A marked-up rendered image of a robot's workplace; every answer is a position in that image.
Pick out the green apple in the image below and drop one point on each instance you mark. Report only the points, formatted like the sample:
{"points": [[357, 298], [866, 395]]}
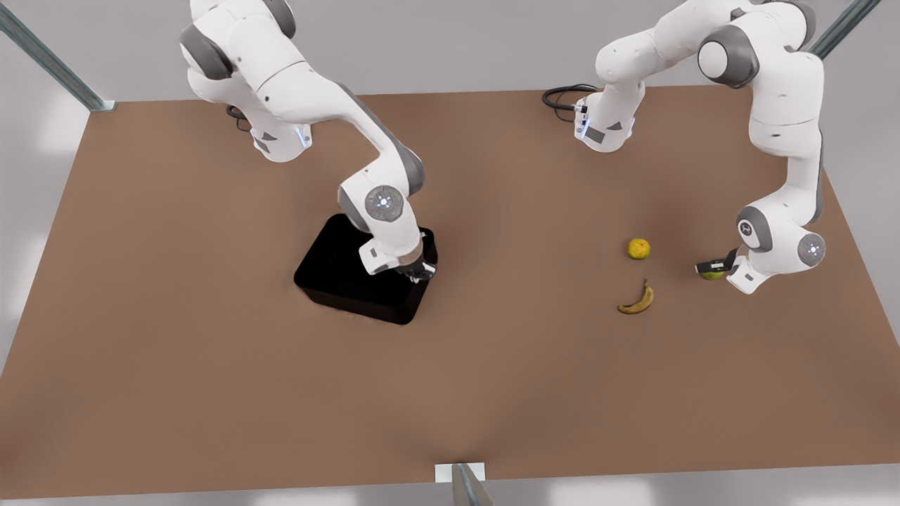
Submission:
{"points": [[712, 275]]}

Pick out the black storage box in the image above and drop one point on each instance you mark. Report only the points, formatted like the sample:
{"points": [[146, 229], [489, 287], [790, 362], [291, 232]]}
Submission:
{"points": [[344, 274]]}

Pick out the orange mandarin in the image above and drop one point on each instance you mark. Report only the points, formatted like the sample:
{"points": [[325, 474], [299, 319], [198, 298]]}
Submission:
{"points": [[638, 249]]}

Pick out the silver frame post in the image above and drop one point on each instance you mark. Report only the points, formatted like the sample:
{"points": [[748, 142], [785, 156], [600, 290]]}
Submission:
{"points": [[840, 28], [49, 60], [467, 485]]}

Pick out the brown spotted banana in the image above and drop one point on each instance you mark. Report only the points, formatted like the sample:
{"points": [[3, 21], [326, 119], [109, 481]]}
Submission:
{"points": [[638, 301]]}

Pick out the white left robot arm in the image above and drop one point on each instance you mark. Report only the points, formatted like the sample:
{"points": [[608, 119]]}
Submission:
{"points": [[784, 105]]}

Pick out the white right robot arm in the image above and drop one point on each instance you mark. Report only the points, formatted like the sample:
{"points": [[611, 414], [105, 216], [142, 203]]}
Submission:
{"points": [[295, 91]]}

